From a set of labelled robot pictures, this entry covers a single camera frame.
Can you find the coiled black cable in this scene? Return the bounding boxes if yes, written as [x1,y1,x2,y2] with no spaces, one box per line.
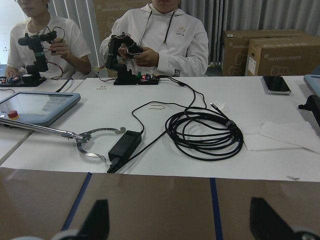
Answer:
[164,102,244,162]

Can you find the blue teach pendant tablet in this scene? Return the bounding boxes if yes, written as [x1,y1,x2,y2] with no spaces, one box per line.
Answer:
[0,91,81,127]

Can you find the black smartphone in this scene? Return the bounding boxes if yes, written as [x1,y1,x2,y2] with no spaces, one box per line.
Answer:
[262,75,291,95]

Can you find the long reach grabber tool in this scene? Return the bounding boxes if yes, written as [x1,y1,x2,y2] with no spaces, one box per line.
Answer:
[0,118,126,162]

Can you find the cardboard box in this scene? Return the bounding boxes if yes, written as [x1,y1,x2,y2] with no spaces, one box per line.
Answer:
[92,0,153,78]
[245,35,320,76]

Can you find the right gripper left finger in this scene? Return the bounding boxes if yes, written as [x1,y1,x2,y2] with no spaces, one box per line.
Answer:
[75,199,110,240]

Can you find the black power adapter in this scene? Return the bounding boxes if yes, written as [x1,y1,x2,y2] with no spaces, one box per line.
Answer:
[107,130,142,173]

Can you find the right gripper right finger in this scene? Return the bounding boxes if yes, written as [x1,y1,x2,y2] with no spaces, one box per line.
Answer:
[249,197,300,240]

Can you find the seated person white shirt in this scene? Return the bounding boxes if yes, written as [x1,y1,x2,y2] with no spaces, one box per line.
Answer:
[5,0,96,79]

